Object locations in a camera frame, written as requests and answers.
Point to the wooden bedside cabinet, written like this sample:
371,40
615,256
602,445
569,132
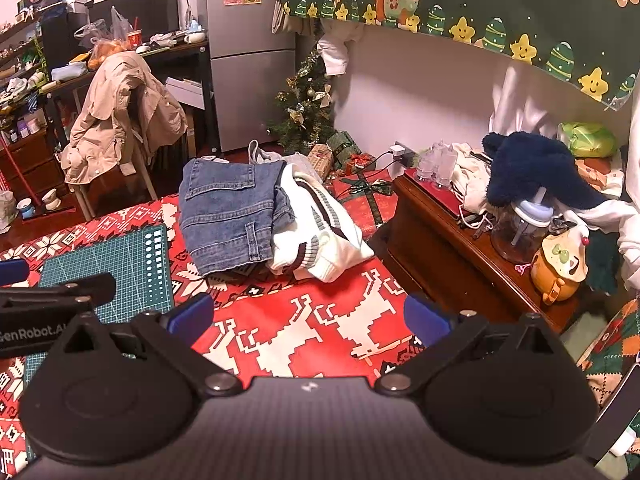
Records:
450,255

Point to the pale wooden chair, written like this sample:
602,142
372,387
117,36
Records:
137,160

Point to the clear bottle with lilac lid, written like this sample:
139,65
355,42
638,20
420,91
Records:
520,232

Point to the green cutting mat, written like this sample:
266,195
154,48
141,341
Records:
100,260

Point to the red paper cup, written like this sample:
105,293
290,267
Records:
135,40

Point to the clear glass cup set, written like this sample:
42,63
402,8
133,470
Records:
436,162

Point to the bag of oranges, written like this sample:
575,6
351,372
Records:
102,47

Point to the white printed plastic bag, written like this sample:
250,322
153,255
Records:
7,210

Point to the gold patterned gift box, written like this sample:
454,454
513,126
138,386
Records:
320,160

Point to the yellow pot-shaped toy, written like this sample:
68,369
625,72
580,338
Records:
557,270

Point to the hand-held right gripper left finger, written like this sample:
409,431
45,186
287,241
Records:
191,317

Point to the green plastic bag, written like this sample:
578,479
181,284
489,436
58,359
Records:
590,140

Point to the small Christmas tree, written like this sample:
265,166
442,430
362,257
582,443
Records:
302,105

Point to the beige jacket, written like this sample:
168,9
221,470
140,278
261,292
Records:
115,110

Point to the cluttered wall shelf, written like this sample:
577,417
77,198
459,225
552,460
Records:
25,50

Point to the white knit sweater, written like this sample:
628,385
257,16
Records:
320,240

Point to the blue denim shorts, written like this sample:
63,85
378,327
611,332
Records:
230,215

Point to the small red gift box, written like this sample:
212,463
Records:
360,162

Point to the grey knit garment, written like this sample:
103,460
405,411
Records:
262,152

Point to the white fleece garment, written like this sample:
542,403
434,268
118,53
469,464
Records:
625,240

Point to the grey refrigerator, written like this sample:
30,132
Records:
245,60

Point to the black desk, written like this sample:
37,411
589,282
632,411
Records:
195,60

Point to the navy fluffy cloth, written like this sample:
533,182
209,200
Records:
530,170

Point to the white hanging garment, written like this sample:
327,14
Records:
335,50

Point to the red gift box green ribbon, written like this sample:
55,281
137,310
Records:
360,205

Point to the white crumpled cloth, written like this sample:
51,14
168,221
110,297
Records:
475,180

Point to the white draped fabric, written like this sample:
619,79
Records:
520,105

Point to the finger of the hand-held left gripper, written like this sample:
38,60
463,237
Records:
60,292
12,272

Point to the white flat box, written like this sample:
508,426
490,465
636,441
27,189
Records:
185,92

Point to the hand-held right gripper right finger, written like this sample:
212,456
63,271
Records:
426,317

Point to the red patterned blanket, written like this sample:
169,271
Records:
320,320

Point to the plaid blanket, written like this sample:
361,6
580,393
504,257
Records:
617,355

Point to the white bowl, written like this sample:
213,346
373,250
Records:
51,199

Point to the blue bowl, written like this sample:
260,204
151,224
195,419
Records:
25,207

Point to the white wall charger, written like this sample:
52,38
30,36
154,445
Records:
400,152

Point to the wooden drawer cabinet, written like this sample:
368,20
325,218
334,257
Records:
35,160

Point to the black monitor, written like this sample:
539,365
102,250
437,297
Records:
150,10

